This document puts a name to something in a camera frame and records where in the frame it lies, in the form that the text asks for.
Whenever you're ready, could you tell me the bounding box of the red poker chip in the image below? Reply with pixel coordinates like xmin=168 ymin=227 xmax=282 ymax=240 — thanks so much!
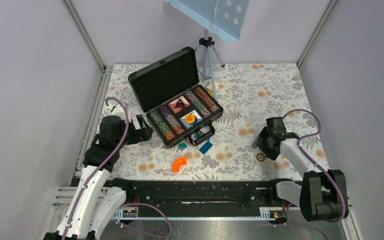
xmin=256 ymin=153 xmax=266 ymax=162

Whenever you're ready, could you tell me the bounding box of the black poker set case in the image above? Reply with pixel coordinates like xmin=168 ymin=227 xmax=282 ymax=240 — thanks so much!
xmin=127 ymin=46 xmax=224 ymax=148

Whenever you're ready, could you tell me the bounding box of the black all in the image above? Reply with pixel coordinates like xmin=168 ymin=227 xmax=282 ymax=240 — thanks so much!
xmin=169 ymin=97 xmax=190 ymax=113

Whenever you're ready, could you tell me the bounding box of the orange curved toy block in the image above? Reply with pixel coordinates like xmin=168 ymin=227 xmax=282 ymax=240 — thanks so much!
xmin=171 ymin=157 xmax=188 ymax=173

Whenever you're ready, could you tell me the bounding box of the blue small blind button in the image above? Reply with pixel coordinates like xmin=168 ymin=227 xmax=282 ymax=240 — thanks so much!
xmin=184 ymin=119 xmax=198 ymax=129

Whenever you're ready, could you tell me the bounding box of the yellow big blind button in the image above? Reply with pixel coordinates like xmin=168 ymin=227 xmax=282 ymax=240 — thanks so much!
xmin=184 ymin=113 xmax=197 ymax=123

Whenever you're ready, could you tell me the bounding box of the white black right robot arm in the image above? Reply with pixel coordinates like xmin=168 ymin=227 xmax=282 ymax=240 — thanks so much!
xmin=252 ymin=117 xmax=349 ymax=222

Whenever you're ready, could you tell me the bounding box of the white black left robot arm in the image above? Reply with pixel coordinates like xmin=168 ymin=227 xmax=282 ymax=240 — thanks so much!
xmin=43 ymin=115 xmax=153 ymax=240

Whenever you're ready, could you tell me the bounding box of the floral table mat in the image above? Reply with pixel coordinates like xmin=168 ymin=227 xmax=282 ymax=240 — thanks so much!
xmin=110 ymin=63 xmax=329 ymax=181

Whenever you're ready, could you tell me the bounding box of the green chip row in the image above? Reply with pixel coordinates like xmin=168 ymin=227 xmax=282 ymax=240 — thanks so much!
xmin=150 ymin=111 xmax=175 ymax=141

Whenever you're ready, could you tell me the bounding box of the red yellow chip row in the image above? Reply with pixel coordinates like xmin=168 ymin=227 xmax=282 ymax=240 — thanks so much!
xmin=164 ymin=124 xmax=185 ymax=142

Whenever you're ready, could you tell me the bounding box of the blue toy brick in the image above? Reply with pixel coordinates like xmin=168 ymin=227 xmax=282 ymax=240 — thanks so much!
xmin=199 ymin=141 xmax=213 ymax=155

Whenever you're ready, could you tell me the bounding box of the red card deck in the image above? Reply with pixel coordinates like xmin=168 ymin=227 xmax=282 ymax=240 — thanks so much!
xmin=168 ymin=95 xmax=191 ymax=114

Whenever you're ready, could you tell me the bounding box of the teal triangular toy block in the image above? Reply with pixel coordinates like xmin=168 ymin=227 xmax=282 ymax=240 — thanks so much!
xmin=178 ymin=143 xmax=188 ymax=151

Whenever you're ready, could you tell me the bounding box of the orange blue chip row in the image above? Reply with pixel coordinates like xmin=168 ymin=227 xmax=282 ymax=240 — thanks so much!
xmin=194 ymin=86 xmax=220 ymax=112

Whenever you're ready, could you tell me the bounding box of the blue tripod stand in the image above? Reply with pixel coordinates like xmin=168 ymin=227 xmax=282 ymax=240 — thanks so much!
xmin=194 ymin=28 xmax=225 ymax=102

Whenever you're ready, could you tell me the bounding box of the blue perforated board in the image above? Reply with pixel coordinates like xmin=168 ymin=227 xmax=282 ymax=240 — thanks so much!
xmin=167 ymin=0 xmax=250 ymax=43

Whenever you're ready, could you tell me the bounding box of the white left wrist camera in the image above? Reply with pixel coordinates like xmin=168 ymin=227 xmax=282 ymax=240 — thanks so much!
xmin=106 ymin=103 xmax=129 ymax=120

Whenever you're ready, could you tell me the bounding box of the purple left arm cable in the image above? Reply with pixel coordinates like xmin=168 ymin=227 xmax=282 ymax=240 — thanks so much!
xmin=61 ymin=96 xmax=174 ymax=240

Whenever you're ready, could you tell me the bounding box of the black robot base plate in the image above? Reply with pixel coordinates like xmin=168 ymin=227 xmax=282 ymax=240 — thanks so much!
xmin=103 ymin=179 xmax=300 ymax=219

